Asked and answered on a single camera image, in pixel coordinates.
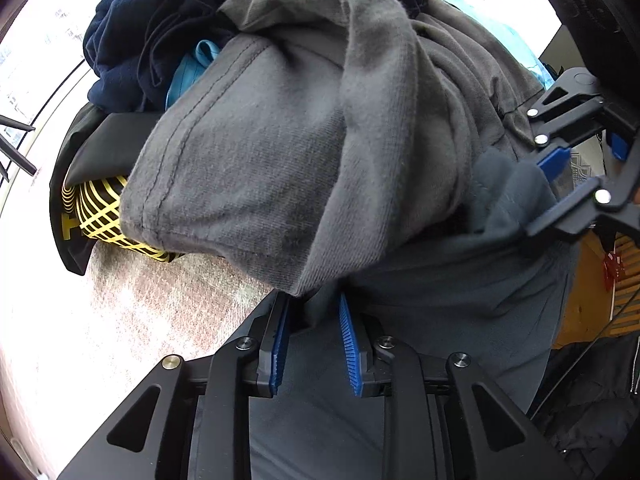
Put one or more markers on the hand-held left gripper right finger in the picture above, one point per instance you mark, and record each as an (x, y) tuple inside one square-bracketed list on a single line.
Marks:
[(350, 355)]

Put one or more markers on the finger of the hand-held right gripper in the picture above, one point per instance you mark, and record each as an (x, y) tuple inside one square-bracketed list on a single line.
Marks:
[(552, 159), (575, 210)]

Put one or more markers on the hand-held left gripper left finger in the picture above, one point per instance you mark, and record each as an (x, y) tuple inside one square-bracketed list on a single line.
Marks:
[(277, 355)]

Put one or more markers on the slate blue garment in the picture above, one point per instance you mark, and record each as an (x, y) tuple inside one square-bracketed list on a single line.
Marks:
[(450, 300)]

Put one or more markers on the grey t-shirt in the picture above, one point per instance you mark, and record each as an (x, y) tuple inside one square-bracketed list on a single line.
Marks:
[(250, 150)]

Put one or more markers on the white cloth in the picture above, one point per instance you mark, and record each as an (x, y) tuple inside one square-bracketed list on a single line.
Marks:
[(586, 157)]

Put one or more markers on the pink plaid blanket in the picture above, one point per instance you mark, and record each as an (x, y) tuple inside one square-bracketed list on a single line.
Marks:
[(165, 310)]

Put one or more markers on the person's black jacket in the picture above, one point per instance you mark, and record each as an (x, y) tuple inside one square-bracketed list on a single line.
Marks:
[(590, 410)]

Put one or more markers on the black jacket with yellow stripes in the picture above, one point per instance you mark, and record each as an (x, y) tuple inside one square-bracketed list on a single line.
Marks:
[(95, 215)]

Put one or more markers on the black tripod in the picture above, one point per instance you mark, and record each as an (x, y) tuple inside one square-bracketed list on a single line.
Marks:
[(20, 162)]

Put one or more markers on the navy blue garment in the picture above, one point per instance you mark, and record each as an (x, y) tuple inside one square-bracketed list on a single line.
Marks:
[(117, 50)]

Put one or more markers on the black mesh garment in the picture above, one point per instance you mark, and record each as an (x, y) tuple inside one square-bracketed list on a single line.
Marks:
[(170, 15)]

